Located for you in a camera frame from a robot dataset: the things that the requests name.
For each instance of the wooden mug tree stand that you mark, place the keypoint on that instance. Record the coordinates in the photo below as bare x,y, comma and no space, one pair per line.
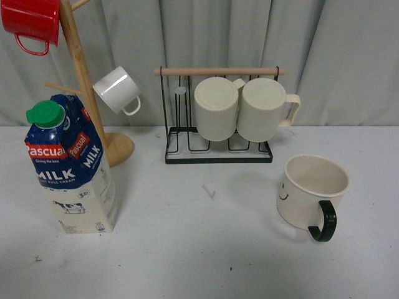
118,147

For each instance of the black wire mug rack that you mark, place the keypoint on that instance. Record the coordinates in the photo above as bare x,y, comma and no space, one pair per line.
184,145

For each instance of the red enamel mug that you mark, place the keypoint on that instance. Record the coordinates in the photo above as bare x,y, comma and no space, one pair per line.
38,20

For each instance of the cream ribbed mug right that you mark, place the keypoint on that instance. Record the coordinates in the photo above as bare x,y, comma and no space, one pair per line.
264,107

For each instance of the white mug on tree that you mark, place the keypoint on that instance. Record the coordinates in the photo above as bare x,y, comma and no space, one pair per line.
117,90

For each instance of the Pascual milk carton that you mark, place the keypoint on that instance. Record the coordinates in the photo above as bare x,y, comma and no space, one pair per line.
71,165

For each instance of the cream ribbed mug left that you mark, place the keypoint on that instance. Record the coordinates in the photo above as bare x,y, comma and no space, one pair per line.
216,107

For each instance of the cream ribbed mug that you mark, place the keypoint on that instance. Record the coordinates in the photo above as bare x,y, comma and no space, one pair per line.
216,107
264,107

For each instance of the smiley cup black handle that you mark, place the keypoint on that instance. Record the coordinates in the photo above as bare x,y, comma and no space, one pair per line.
312,188

